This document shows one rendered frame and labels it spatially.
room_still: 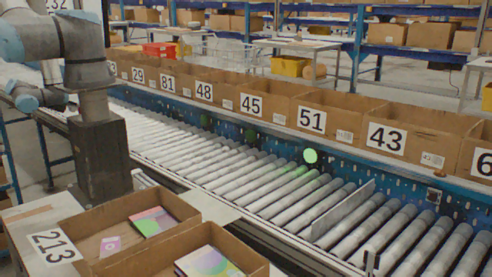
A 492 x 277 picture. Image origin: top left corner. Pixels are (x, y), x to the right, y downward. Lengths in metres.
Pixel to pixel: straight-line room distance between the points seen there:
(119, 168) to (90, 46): 0.49
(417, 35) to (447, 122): 4.30
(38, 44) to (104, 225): 0.66
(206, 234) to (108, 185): 0.53
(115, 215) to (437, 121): 1.43
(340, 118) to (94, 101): 1.05
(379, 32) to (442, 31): 0.90
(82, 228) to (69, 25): 0.70
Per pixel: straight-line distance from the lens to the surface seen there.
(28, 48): 1.47
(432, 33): 6.07
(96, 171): 1.59
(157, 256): 1.21
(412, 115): 1.95
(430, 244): 1.47
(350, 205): 1.55
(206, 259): 1.19
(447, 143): 1.62
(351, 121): 1.75
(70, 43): 1.49
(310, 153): 1.82
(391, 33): 6.28
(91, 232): 1.45
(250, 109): 2.11
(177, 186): 1.76
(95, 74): 1.50
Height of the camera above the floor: 1.54
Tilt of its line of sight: 21 degrees down
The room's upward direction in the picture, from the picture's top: straight up
